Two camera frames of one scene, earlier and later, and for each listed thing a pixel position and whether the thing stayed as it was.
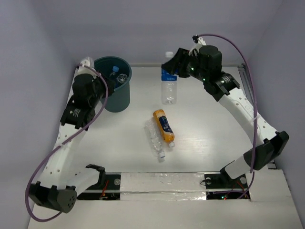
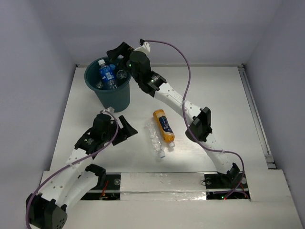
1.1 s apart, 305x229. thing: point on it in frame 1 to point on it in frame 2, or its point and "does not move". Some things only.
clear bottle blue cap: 151,129 does not move
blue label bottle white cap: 169,84 to 107,75
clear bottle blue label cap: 115,69 to 112,66
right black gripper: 177,63 to 124,48
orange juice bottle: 166,127 does not move
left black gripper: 105,85 to 118,130
